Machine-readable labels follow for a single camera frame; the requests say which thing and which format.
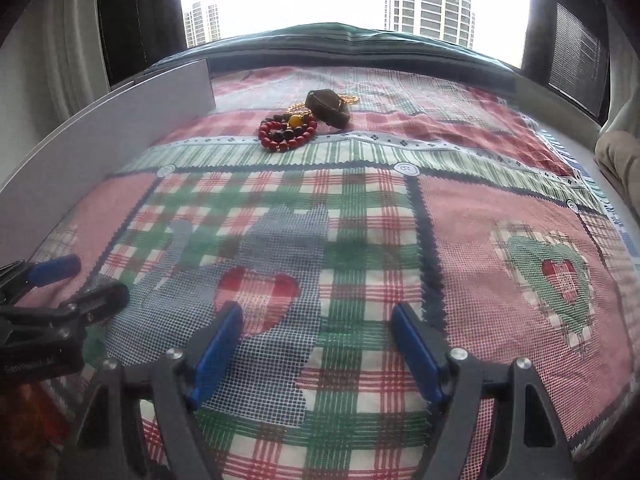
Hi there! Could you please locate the plaid patchwork bed quilt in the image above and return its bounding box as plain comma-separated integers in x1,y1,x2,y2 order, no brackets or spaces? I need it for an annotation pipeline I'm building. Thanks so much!
37,25,639,479

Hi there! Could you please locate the white cardboard box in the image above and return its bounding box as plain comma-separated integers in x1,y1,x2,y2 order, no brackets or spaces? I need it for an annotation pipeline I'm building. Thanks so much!
1,58,215,263

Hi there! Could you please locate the yellow amber bead bracelet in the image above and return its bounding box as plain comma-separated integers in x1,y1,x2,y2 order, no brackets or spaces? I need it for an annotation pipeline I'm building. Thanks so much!
285,93,360,116

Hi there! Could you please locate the dark brown wooden comb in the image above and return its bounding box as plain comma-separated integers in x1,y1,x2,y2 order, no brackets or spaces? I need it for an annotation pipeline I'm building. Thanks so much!
305,89,350,130

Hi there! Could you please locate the beige cushion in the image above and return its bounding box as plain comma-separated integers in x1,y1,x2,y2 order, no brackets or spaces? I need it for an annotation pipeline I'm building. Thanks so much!
594,131,640,209

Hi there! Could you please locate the red bead bracelet amber bead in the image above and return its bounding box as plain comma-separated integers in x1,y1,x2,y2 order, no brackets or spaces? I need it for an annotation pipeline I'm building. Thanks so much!
257,113,318,153

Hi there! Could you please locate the white curtain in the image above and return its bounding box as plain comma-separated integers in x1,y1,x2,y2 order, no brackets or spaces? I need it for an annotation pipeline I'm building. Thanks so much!
43,0,110,122

